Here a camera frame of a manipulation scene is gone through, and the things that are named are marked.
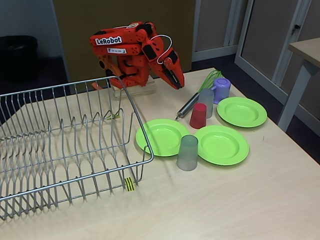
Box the green whisk with metal handle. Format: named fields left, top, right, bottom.
left=175, top=69, right=223, bottom=121

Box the grey translucent plastic cup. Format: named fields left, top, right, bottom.
left=198, top=88, right=215, bottom=119
left=176, top=134, right=199, bottom=172

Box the purple plastic mug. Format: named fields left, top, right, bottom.
left=209, top=77, right=232, bottom=105

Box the red plastic cup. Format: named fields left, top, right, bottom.
left=189, top=102, right=208, bottom=129

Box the wooden base block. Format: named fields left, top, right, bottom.
left=111, top=74, right=157, bottom=101

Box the orange clamp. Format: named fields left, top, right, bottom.
left=91, top=55, right=125, bottom=91

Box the green plastic plate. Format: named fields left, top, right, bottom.
left=135, top=118, right=191, bottom=158
left=216, top=96, right=268, bottom=129
left=192, top=124, right=250, bottom=167

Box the brown partition board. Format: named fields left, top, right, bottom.
left=52, top=0, right=196, bottom=80

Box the grey sliding door cabinet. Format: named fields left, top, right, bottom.
left=234, top=0, right=320, bottom=118

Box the yellow black striped tape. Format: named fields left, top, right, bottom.
left=124, top=176, right=136, bottom=193

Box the beige side table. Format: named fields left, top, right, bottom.
left=276, top=37, right=320, bottom=132

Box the black trash bin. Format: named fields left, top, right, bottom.
left=0, top=35, right=39, bottom=82

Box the white gripper servo cable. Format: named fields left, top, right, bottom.
left=151, top=34, right=173, bottom=65

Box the metal wire dish rack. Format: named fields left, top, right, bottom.
left=0, top=74, right=155, bottom=221

